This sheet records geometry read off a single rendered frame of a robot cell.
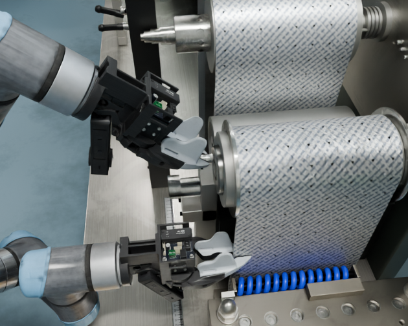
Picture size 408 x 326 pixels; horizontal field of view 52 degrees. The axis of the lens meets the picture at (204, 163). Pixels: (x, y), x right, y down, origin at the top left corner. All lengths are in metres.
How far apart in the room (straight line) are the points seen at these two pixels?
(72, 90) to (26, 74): 0.05
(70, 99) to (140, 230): 0.54
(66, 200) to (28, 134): 0.60
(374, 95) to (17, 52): 0.65
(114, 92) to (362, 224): 0.44
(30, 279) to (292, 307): 0.43
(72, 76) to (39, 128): 2.25
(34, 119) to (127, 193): 1.82
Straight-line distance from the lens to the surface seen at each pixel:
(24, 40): 0.51
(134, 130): 0.54
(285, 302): 0.77
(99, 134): 0.56
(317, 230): 0.70
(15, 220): 2.31
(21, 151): 2.64
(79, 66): 0.52
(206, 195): 0.69
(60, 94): 0.51
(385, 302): 0.82
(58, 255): 0.70
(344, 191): 0.64
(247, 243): 0.69
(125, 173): 1.11
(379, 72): 0.87
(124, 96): 0.53
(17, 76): 0.51
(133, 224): 1.01
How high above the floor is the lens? 1.72
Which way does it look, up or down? 47 degrees down
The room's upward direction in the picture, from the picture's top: straight up
